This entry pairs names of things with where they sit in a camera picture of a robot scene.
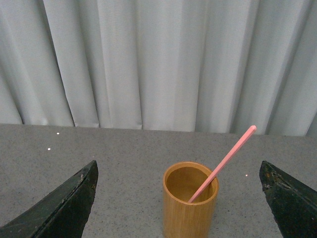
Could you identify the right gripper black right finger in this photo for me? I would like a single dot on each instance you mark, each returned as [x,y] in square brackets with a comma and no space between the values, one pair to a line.
[292,203]

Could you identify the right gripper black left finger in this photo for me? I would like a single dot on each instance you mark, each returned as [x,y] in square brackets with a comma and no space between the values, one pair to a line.
[63,213]

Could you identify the wooden bamboo chopstick holder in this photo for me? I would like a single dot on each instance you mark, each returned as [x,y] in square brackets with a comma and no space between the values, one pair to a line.
[182,219]

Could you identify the white pleated curtain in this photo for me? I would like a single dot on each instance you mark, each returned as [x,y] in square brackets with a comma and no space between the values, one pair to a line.
[184,65]

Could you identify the pink chopstick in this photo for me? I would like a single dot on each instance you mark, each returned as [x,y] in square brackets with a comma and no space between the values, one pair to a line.
[244,138]

